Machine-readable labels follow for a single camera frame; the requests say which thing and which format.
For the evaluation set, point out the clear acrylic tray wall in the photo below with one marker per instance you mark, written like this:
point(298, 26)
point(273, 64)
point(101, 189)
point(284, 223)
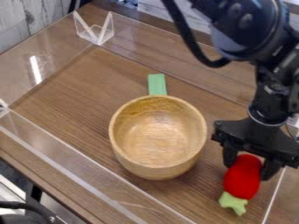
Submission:
point(87, 187)

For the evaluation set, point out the light wooden bowl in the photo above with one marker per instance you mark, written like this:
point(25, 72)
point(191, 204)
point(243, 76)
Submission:
point(158, 133)

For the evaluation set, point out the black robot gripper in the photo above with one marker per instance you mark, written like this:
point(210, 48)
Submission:
point(266, 141)

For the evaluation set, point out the black metal table mount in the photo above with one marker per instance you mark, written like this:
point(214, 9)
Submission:
point(37, 210)

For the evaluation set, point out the red plush strawberry toy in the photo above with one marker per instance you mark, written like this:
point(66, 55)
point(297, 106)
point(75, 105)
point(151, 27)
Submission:
point(241, 184)

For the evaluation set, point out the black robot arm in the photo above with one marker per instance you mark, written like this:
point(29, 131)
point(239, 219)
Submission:
point(251, 31)

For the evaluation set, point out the green wooden block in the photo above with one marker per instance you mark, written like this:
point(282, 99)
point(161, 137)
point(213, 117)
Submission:
point(157, 84)

